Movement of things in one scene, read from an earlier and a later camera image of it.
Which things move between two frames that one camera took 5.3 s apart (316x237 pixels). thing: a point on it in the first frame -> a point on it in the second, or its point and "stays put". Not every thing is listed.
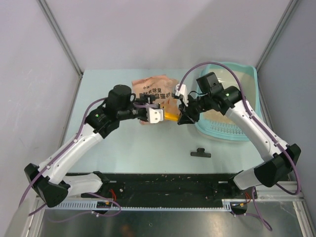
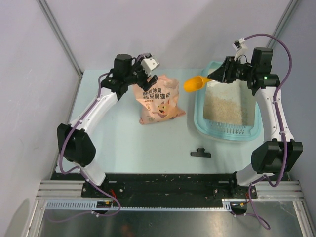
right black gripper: [189, 117] -> [224, 74]
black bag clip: [201, 152] stays put
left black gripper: [144, 99] -> [144, 85]
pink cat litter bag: [160, 88] stays put
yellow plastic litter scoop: [171, 117] -> [195, 83]
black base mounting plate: [172, 186] stays put
